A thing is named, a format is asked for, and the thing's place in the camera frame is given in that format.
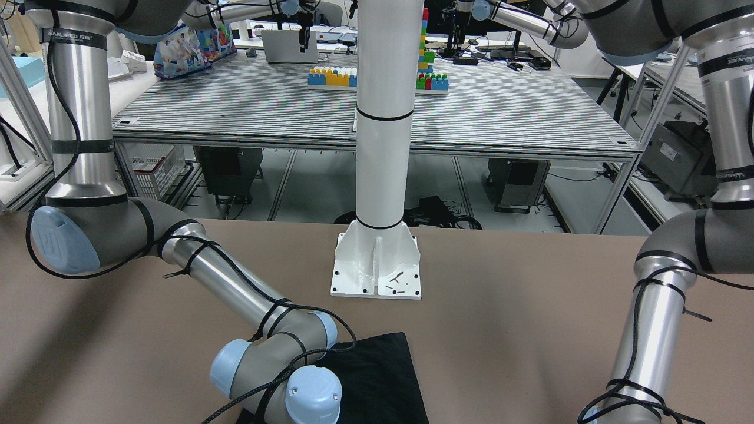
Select black printed t-shirt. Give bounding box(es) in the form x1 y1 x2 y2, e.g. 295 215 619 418
210 331 428 423

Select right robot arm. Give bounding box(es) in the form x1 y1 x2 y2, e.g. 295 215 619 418
24 1 343 423

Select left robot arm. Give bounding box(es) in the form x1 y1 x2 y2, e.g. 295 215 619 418
574 1 752 423

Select colourful building blocks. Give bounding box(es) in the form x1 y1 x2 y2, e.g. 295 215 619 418
306 7 451 96

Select grey striped work table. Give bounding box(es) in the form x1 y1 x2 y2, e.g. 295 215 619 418
113 54 641 161

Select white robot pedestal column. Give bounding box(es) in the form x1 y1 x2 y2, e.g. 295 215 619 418
330 1 424 300

